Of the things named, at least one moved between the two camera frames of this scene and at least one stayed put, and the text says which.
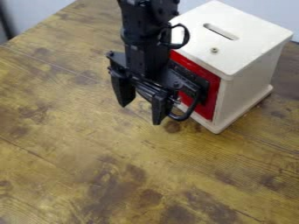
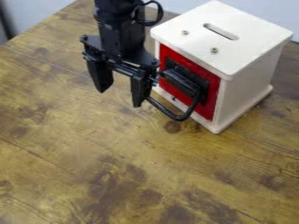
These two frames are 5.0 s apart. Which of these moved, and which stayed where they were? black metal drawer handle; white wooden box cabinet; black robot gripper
Moved: black robot gripper
Stayed: black metal drawer handle; white wooden box cabinet
